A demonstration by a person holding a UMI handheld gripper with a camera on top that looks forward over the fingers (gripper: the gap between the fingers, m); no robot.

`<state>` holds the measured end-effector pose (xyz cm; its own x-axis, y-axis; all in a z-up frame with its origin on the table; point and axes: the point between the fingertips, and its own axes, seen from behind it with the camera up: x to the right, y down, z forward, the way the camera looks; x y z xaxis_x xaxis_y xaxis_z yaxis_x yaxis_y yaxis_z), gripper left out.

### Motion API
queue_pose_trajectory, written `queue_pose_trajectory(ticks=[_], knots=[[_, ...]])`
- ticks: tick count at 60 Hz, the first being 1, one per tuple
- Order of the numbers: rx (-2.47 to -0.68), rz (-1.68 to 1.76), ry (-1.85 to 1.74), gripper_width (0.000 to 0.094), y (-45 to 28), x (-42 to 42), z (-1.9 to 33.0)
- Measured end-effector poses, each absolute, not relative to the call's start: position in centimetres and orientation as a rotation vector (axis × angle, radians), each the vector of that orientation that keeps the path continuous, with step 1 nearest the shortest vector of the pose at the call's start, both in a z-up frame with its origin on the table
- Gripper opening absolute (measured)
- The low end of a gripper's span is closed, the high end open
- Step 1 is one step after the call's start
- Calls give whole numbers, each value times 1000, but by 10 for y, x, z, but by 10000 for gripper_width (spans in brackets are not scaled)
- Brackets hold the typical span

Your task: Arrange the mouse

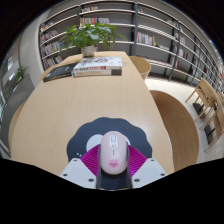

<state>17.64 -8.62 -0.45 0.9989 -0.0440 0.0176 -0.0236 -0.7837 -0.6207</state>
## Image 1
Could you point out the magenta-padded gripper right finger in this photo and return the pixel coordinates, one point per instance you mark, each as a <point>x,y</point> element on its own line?
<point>150,170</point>

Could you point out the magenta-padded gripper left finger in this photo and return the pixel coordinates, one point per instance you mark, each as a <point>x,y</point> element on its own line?
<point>75,170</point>

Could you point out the pink computer mouse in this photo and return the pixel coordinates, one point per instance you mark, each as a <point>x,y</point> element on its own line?
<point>113,150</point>

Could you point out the black cartoon-face mouse pad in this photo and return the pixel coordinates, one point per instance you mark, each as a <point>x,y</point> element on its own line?
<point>100,125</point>

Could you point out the black hardcover book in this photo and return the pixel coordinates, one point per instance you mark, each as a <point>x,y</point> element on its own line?
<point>58,72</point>

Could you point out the red-spined book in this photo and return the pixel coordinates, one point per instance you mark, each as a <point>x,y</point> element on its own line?
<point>96,72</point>

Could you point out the white illustrated book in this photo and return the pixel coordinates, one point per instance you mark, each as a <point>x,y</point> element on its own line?
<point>98,61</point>

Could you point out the small green potted plant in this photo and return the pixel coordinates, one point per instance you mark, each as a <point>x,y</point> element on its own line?
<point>20,73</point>

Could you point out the green plant in white pot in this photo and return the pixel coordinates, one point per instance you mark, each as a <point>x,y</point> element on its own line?
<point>88,50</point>

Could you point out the grey bookshelf unit with books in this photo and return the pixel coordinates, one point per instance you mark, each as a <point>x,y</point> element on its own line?
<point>156,30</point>

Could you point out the light wooden frame chair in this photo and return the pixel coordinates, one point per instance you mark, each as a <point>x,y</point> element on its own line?
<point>218,123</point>
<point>203,91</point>

